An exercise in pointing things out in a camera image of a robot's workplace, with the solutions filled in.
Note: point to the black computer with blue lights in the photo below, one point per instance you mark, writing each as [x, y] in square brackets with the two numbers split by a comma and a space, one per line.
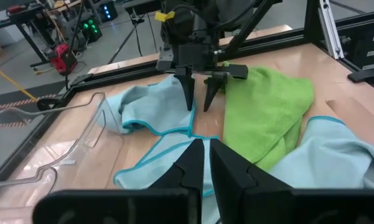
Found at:
[109, 12]

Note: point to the clear plastic bin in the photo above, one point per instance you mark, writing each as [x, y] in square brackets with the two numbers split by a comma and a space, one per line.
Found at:
[6, 168]
[90, 155]

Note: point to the red device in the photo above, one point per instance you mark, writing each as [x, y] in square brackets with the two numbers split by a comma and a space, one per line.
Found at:
[62, 59]

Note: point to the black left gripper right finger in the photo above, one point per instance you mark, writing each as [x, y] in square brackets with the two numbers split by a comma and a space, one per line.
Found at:
[230, 180]

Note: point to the black tripod stand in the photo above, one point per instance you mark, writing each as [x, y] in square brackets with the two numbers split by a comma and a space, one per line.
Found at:
[137, 19]

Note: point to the black box with white labels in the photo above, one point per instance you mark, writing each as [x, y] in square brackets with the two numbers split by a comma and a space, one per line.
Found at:
[365, 46]

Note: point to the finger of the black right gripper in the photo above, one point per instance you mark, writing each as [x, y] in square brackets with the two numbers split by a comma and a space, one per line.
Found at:
[188, 87]
[213, 87]

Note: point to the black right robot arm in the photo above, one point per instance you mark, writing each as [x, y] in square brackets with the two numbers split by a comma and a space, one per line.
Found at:
[186, 28]

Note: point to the green microfiber towel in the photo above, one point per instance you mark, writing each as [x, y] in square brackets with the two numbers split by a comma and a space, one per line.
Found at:
[261, 112]

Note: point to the black computer with green lights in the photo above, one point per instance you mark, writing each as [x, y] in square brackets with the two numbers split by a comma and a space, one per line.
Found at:
[91, 34]

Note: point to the black desk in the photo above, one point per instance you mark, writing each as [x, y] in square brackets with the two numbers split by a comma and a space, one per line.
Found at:
[21, 17]

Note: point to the silver aluminium rail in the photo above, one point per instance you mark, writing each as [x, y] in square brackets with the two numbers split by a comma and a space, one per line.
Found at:
[330, 28]

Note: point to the yellow tape tag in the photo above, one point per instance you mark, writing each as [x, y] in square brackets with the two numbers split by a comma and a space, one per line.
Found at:
[165, 16]

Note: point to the black plastic bracket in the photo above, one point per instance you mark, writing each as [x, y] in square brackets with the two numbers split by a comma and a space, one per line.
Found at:
[367, 75]

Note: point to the black hazard-striped floor mat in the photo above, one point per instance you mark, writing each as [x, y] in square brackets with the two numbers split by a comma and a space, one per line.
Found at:
[43, 90]

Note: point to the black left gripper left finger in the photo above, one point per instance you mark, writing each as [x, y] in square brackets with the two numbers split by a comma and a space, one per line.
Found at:
[186, 174]

